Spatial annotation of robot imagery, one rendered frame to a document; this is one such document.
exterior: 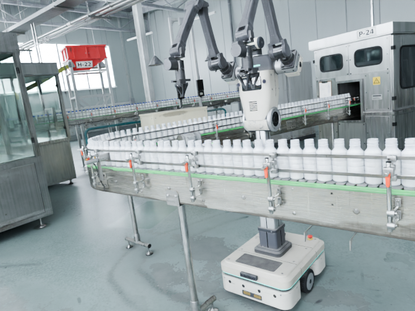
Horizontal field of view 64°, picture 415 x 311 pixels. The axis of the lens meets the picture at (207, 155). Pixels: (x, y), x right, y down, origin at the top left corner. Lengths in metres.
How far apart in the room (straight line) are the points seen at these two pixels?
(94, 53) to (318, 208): 7.41
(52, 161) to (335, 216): 5.87
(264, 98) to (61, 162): 5.22
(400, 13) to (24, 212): 12.35
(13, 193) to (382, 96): 4.76
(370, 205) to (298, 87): 7.21
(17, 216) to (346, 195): 3.87
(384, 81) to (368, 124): 0.62
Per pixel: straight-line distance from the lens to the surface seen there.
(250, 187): 1.54
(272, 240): 2.40
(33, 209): 4.61
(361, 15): 13.87
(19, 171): 4.50
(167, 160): 1.88
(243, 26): 1.72
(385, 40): 5.02
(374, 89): 5.09
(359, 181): 1.36
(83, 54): 8.29
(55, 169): 6.79
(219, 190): 1.65
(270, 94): 2.14
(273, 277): 2.22
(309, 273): 2.46
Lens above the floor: 1.39
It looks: 10 degrees down
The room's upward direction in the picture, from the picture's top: 7 degrees counter-clockwise
